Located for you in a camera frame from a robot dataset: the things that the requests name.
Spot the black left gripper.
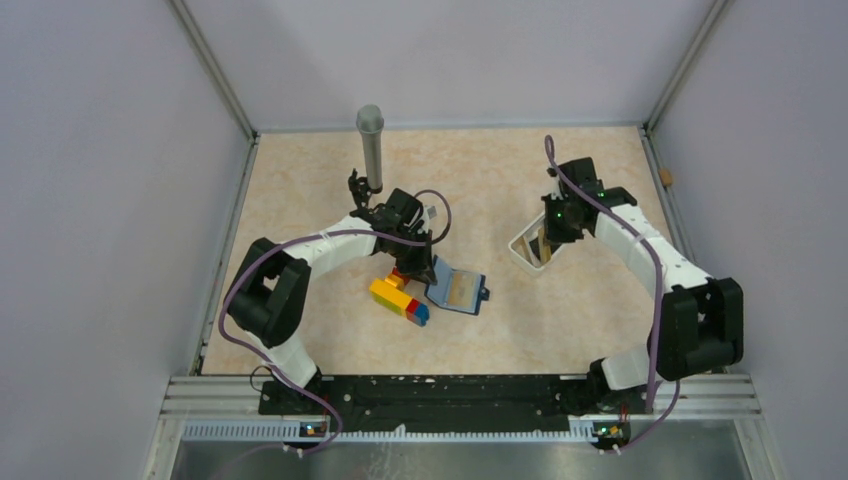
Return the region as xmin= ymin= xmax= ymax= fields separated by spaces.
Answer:
xmin=385 ymin=227 xmax=436 ymax=285

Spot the gold credit card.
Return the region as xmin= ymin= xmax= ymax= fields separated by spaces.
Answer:
xmin=537 ymin=226 xmax=553 ymax=266
xmin=447 ymin=271 xmax=479 ymax=311

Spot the dark blue card holder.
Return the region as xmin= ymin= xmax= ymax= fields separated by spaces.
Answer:
xmin=425 ymin=256 xmax=490 ymax=316

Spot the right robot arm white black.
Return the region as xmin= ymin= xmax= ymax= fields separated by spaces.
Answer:
xmin=542 ymin=157 xmax=744 ymax=412

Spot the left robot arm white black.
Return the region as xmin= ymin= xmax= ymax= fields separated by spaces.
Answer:
xmin=222 ymin=189 xmax=436 ymax=414

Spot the white card tray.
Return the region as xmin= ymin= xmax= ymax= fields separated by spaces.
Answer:
xmin=508 ymin=213 xmax=563 ymax=277

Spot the red yellow toy brick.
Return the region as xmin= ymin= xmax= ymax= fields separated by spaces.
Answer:
xmin=385 ymin=268 xmax=409 ymax=291

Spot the red blue toy brick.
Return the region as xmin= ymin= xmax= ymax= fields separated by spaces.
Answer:
xmin=405 ymin=299 xmax=430 ymax=327

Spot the yellow green toy brick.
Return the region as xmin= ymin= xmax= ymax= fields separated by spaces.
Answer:
xmin=369 ymin=279 xmax=413 ymax=317

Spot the small brown cork piece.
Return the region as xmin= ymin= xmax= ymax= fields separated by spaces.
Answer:
xmin=658 ymin=168 xmax=674 ymax=188

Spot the black mini tripod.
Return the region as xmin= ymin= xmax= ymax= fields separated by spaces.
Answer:
xmin=347 ymin=169 xmax=380 ymax=223

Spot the grey microphone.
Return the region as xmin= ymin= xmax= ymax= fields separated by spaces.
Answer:
xmin=356 ymin=104 xmax=385 ymax=193

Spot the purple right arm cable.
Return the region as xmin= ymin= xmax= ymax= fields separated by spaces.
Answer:
xmin=543 ymin=135 xmax=682 ymax=442

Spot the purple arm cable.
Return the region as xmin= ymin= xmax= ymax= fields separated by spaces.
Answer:
xmin=543 ymin=135 xmax=682 ymax=442
xmin=218 ymin=189 xmax=453 ymax=455

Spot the aluminium frame rail right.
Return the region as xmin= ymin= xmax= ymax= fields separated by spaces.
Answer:
xmin=639 ymin=1 xmax=734 ymax=260

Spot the aluminium frame rail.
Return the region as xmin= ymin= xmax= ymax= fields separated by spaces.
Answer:
xmin=639 ymin=1 xmax=734 ymax=260
xmin=168 ymin=0 xmax=260 ymax=376

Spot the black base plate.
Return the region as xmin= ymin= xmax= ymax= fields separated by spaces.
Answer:
xmin=258 ymin=374 xmax=645 ymax=433

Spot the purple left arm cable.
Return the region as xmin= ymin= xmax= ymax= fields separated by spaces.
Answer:
xmin=218 ymin=189 xmax=453 ymax=455

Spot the aluminium frame rail left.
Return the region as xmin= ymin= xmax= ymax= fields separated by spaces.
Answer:
xmin=168 ymin=0 xmax=260 ymax=376

